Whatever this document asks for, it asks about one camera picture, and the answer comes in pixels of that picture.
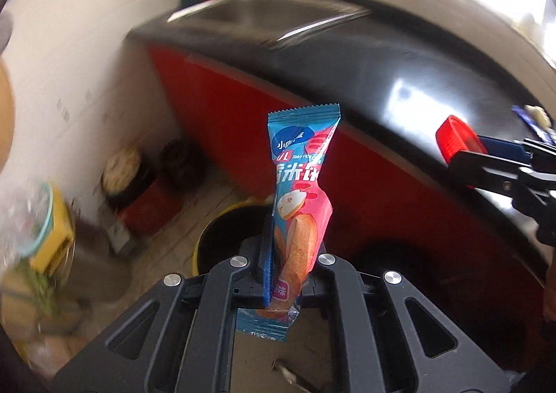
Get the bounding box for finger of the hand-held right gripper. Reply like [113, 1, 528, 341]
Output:
[447, 151, 556, 220]
[480, 136, 556, 169]

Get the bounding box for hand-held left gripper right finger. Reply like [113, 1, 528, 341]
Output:
[302, 251, 513, 393]

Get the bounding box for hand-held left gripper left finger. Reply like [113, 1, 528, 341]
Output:
[52, 213, 272, 393]

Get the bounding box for black bin with yellow rim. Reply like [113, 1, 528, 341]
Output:
[192, 199, 275, 280]

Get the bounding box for pink and blue snack packet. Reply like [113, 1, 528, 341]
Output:
[236, 102, 342, 342]

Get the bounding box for blue wrapper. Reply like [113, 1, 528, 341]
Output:
[512, 105, 553, 141]

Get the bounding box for white crumpled paper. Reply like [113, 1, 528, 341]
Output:
[525, 105, 550, 125]

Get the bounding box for metal tool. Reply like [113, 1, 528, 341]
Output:
[273, 359, 323, 393]

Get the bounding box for red carton box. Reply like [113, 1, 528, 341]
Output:
[119, 183, 184, 238]

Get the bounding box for dark brown jar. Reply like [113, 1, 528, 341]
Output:
[160, 138, 212, 190]

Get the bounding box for grey printed packet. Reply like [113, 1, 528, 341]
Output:
[98, 206, 131, 255]

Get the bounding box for red kitchen cabinet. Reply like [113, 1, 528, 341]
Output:
[145, 41, 543, 359]

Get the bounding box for black pot with patterned lid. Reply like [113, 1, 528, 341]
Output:
[101, 147, 156, 208]

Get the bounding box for grey metal pot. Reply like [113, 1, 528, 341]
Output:
[65, 223, 132, 303]

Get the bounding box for yellow box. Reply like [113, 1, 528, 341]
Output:
[28, 197, 75, 277]

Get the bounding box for green leafy vegetables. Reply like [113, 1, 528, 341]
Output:
[17, 263, 59, 318]

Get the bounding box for clear plastic bag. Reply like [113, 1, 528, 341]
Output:
[0, 182, 57, 265]

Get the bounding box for steel sink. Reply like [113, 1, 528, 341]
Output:
[167, 0, 372, 50]

